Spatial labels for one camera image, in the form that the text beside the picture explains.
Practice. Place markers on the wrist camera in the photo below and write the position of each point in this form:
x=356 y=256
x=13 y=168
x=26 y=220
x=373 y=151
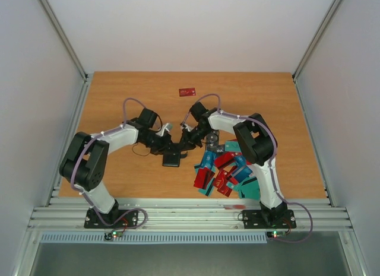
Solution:
x=165 y=129
x=185 y=127

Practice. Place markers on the red card stripe centre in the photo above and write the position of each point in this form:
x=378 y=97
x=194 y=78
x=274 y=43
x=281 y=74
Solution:
x=224 y=160

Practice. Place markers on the red card black stripe upright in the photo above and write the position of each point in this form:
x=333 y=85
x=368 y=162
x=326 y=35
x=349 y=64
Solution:
x=203 y=177

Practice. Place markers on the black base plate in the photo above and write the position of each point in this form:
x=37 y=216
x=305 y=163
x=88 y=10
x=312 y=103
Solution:
x=255 y=219
x=115 y=219

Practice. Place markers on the left aluminium corner post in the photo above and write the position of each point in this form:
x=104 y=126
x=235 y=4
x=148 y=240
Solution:
x=47 y=8

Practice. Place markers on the blue card centre right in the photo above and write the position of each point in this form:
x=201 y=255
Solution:
x=240 y=160

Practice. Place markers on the lone red card far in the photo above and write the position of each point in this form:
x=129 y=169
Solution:
x=185 y=92

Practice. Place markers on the teal card stripe bottom centre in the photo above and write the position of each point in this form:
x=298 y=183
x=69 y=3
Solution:
x=208 y=190

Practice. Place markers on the black VIP card tilted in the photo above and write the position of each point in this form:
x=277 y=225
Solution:
x=219 y=149

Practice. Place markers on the grey slotted cable duct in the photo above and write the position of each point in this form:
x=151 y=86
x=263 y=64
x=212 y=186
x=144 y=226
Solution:
x=155 y=238

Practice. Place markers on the aluminium corner post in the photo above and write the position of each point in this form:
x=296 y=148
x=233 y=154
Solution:
x=47 y=8
x=321 y=29

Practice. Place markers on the aluminium rail frame front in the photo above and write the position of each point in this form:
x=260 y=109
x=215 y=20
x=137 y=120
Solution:
x=176 y=214

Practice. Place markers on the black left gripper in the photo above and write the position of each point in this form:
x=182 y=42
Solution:
x=167 y=143

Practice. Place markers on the red chip card bottom centre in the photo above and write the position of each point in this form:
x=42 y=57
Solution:
x=219 y=180

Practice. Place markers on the right controller board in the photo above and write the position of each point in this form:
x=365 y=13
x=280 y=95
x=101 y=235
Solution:
x=276 y=234

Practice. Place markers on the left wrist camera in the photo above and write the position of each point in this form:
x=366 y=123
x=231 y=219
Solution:
x=165 y=129

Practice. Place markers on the teal VIP chip card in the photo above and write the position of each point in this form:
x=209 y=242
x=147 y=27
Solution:
x=232 y=146

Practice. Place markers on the blue card under red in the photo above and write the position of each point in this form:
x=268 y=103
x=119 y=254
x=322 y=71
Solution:
x=207 y=161

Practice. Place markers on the controller board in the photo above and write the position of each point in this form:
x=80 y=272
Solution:
x=112 y=235
x=276 y=234

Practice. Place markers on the teal card stripe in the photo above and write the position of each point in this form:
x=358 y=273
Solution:
x=249 y=189
x=208 y=190

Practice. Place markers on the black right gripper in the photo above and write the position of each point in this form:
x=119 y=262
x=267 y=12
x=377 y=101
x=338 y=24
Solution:
x=189 y=137

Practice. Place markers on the black VIP card near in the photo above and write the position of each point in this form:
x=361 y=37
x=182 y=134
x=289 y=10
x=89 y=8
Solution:
x=212 y=139

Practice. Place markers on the right aluminium corner post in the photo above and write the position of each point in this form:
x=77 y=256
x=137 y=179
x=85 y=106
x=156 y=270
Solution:
x=321 y=29

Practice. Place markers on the teal card stripe bottom right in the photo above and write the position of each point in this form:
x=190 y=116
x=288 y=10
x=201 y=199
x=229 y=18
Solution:
x=249 y=189

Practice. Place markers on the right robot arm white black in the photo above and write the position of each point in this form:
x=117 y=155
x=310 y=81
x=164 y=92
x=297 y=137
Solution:
x=257 y=144

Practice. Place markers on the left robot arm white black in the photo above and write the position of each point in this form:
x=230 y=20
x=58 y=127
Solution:
x=84 y=162

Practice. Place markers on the left controller board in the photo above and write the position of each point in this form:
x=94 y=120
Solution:
x=112 y=235

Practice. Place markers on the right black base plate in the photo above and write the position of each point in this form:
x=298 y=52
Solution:
x=255 y=219

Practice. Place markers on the black leather card holder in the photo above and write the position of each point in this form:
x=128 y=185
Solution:
x=173 y=158

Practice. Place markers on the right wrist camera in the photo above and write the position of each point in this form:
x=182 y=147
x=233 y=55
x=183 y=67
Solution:
x=185 y=127

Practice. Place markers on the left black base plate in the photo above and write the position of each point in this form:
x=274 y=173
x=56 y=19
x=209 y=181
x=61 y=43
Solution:
x=115 y=219

